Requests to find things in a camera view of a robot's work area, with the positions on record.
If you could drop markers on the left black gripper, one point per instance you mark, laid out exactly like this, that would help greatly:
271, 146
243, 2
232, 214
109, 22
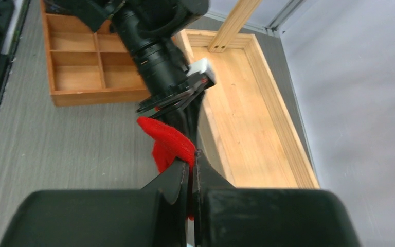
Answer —
163, 68

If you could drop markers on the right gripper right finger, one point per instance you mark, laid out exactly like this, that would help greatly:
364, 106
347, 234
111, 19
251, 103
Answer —
210, 190

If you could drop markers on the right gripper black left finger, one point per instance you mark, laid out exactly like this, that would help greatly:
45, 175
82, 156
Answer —
169, 216

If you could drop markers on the red sock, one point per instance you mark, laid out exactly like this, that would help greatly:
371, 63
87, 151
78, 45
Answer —
169, 143

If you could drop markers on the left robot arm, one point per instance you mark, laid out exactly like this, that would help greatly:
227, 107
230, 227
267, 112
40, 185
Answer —
138, 23

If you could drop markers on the wooden hanger stand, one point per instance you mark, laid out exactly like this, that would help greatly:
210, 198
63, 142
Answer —
245, 127

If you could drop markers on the wooden compartment tray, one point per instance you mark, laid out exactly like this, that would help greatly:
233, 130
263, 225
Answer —
85, 67

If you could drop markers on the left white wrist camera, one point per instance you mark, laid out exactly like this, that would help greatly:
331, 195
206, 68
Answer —
203, 66

